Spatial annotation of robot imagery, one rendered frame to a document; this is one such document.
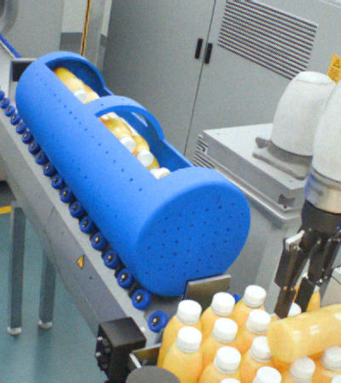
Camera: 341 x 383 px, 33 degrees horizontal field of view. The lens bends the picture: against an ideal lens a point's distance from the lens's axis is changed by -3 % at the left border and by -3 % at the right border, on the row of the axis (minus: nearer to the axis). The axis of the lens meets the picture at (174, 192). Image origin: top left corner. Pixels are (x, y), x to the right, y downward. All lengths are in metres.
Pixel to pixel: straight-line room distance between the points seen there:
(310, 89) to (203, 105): 1.83
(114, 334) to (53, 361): 1.36
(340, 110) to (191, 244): 0.48
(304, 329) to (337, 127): 0.32
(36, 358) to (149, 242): 1.37
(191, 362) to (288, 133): 0.86
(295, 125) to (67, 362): 1.36
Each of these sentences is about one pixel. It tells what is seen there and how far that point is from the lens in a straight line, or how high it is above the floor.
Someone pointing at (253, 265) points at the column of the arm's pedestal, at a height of 0.79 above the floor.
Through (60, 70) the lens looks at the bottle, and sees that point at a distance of 1.83.
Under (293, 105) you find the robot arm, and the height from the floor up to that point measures 1.26.
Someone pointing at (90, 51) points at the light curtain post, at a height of 1.08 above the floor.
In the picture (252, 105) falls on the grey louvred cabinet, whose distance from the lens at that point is 3.11.
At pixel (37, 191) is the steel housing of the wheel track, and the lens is 1.75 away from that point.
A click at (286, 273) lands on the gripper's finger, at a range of 0.99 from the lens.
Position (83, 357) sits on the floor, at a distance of 2.46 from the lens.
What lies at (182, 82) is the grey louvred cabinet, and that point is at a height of 0.70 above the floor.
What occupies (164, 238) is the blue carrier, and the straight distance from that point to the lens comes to 1.16.
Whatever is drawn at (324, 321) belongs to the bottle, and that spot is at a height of 1.17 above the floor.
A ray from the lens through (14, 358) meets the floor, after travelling 2.44.
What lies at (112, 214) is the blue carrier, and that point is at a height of 1.11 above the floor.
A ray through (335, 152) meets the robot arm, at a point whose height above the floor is 1.43.
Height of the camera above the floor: 1.73
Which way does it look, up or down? 27 degrees down
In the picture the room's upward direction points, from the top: 11 degrees clockwise
